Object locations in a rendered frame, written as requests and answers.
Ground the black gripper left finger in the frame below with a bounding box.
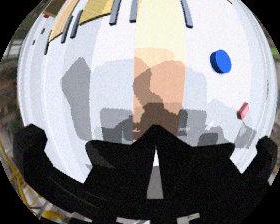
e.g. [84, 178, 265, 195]
[85, 124, 157, 189]

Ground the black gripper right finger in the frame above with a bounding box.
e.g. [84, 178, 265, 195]
[156, 124, 236, 198]

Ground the blue round button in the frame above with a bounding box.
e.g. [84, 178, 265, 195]
[209, 49, 232, 73]

